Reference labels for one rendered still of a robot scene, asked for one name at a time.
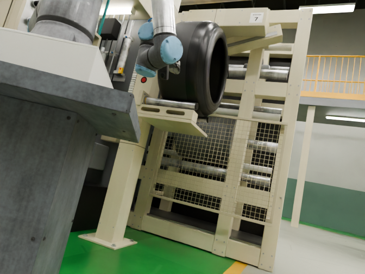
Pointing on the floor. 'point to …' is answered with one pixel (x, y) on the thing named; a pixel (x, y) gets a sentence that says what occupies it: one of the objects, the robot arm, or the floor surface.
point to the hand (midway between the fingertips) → (176, 73)
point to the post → (126, 169)
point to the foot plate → (107, 242)
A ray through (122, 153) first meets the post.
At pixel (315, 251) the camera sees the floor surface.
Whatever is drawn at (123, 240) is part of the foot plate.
